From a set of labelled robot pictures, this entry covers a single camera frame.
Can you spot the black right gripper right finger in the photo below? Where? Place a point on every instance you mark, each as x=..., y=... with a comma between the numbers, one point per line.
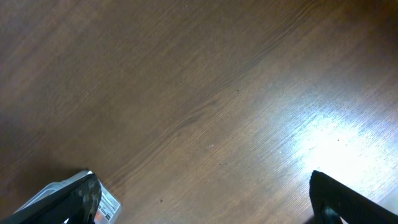
x=333, y=202

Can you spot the black bottle white cap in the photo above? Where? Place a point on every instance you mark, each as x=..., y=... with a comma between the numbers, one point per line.
x=109, y=206

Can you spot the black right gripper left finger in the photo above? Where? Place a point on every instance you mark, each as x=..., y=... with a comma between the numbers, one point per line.
x=76, y=203

